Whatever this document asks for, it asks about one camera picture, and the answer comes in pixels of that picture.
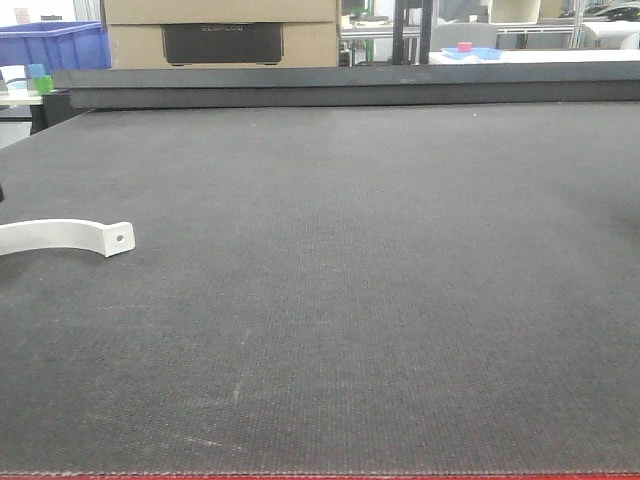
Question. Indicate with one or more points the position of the white curved PVC pipe clamp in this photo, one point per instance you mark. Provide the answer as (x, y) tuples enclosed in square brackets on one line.
[(106, 240)]

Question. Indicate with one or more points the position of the pink cube block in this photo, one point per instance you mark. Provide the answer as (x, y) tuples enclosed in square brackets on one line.
[(464, 47)]

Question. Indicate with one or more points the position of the large brown cardboard box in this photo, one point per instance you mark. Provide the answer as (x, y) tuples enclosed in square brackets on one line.
[(222, 34)]

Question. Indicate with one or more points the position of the blue plastic crate on table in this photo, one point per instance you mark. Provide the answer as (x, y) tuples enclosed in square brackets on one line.
[(57, 45)]

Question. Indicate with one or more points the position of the light blue cube block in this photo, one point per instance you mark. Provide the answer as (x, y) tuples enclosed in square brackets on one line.
[(36, 71)]

